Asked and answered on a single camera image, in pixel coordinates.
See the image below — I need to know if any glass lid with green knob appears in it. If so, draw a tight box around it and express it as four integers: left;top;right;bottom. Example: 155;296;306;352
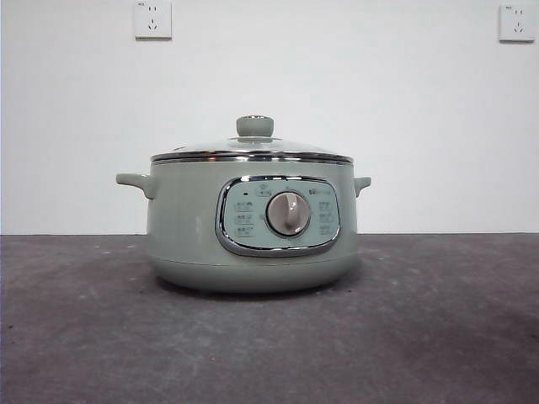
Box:
151;114;353;163

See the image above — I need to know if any pale green electric pot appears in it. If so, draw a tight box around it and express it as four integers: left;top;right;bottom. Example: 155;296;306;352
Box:
115;159;372;295

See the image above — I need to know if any white wall socket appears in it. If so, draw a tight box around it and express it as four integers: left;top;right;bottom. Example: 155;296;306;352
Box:
499;3;536;43
134;0;173;41

